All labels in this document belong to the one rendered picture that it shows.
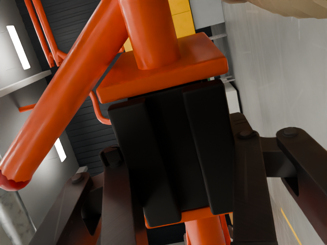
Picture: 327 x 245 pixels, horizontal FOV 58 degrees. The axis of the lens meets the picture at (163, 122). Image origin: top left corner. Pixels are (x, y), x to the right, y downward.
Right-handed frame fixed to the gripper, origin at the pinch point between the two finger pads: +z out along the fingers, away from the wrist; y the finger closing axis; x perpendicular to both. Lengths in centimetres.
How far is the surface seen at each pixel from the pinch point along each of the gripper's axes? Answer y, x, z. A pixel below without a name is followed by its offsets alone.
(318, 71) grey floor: 114, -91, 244
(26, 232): -369, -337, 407
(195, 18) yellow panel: 45, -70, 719
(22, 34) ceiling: -512, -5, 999
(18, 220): -370, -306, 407
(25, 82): -481, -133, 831
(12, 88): -480, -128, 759
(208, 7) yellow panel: 80, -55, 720
